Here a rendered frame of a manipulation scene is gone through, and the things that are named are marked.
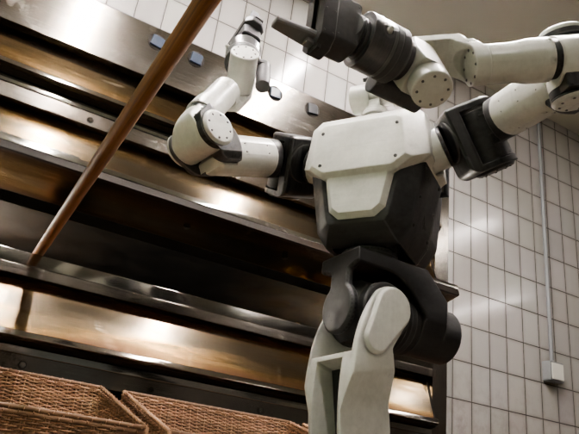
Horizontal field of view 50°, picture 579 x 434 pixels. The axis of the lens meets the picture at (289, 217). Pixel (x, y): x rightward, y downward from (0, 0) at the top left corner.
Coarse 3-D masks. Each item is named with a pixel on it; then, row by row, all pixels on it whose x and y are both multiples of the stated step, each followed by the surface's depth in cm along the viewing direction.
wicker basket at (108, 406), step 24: (0, 384) 160; (24, 384) 163; (48, 384) 166; (72, 384) 170; (0, 408) 119; (24, 408) 121; (48, 408) 164; (72, 408) 166; (96, 408) 170; (120, 408) 150; (0, 432) 118; (24, 432) 120; (48, 432) 161; (72, 432) 124; (96, 432) 127; (120, 432) 129; (144, 432) 131
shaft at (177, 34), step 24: (192, 0) 79; (216, 0) 77; (192, 24) 81; (168, 48) 87; (168, 72) 92; (144, 96) 98; (120, 120) 107; (120, 144) 114; (96, 168) 123; (72, 192) 138; (48, 240) 167
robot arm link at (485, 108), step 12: (480, 108) 126; (468, 120) 126; (480, 120) 125; (492, 120) 120; (480, 132) 125; (492, 132) 124; (480, 144) 125; (492, 144) 125; (504, 144) 125; (480, 156) 126; (492, 156) 125
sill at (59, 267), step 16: (0, 256) 174; (16, 256) 176; (32, 256) 178; (64, 272) 181; (80, 272) 184; (96, 272) 186; (128, 288) 189; (144, 288) 192; (160, 288) 194; (192, 304) 198; (208, 304) 201; (224, 304) 204; (256, 320) 207; (272, 320) 210; (288, 320) 214; (304, 336) 215; (432, 368) 239
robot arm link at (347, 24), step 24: (336, 0) 90; (312, 24) 92; (336, 24) 89; (360, 24) 91; (384, 24) 92; (312, 48) 89; (336, 48) 91; (360, 48) 92; (384, 48) 92; (360, 72) 96
